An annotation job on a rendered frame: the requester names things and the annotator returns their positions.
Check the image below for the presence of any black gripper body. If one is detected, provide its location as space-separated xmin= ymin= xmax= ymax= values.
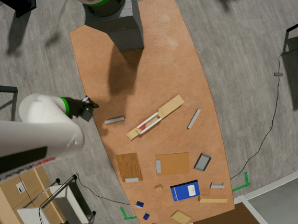
xmin=75 ymin=100 xmax=87 ymax=117

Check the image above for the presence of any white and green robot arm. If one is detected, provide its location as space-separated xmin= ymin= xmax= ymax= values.
xmin=0 ymin=0 xmax=125 ymax=184

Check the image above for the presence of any blue spiral notebook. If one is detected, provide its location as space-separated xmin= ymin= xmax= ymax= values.
xmin=170 ymin=180 xmax=200 ymax=201

